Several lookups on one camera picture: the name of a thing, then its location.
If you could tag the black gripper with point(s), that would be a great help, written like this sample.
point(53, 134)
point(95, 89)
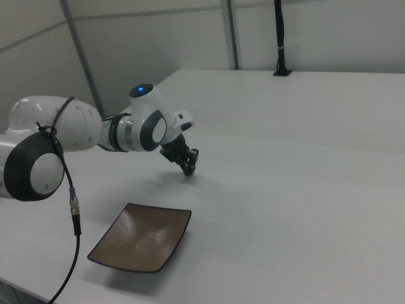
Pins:
point(174, 150)

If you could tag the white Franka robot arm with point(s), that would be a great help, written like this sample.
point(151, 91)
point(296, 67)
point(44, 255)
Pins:
point(76, 126)

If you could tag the square brown ceramic plate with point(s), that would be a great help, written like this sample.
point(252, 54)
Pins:
point(142, 239)

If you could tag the black pole on square base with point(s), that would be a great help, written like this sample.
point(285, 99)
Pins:
point(280, 31)

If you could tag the upright grey metal partition post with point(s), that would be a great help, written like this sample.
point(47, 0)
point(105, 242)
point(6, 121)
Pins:
point(230, 31)

